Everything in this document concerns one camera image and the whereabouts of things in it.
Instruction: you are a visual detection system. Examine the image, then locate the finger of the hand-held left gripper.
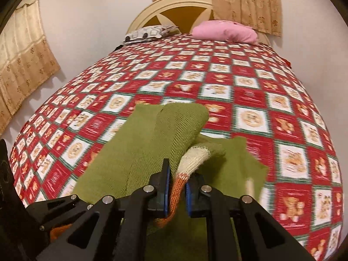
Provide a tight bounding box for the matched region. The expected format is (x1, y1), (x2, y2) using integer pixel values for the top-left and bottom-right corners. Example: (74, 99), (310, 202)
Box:
(25, 194), (94, 232)

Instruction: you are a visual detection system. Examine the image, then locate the pink pillow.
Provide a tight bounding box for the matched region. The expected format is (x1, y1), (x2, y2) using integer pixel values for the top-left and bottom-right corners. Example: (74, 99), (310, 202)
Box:
(192, 20), (259, 44)

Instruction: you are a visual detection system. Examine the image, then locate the tan floral curtain panel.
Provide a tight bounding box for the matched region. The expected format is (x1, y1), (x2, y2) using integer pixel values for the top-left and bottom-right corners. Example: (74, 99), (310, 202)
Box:
(206, 0), (282, 36)

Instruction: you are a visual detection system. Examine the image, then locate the red patchwork bear bedspread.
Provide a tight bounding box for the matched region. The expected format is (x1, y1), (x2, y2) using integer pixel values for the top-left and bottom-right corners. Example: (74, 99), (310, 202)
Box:
(8, 33), (345, 261)

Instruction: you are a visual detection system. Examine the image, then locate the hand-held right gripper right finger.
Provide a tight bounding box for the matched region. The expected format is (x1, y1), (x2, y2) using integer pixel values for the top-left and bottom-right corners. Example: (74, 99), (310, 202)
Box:
(186, 176), (317, 261)

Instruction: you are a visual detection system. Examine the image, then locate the cream wooden headboard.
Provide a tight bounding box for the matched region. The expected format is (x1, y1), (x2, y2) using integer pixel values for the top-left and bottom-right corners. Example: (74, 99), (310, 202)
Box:
(126, 0), (270, 46)

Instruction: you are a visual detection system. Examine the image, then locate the green orange cream striped sweater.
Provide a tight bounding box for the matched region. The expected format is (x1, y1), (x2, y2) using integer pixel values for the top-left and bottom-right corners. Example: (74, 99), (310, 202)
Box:
(50, 103), (269, 261)

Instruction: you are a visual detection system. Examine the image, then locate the white grey patterned pillow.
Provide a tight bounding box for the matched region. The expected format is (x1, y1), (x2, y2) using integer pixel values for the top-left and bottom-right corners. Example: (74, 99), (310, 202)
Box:
(124, 25), (179, 44)

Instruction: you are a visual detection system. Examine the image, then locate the beige floral side curtain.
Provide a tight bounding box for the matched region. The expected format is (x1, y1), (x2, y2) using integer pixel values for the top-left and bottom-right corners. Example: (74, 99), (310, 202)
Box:
(0, 0), (61, 134)

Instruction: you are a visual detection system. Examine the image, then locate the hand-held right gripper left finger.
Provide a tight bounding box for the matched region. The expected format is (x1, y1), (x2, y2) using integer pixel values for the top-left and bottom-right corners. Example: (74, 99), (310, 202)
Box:
(35, 159), (172, 261)

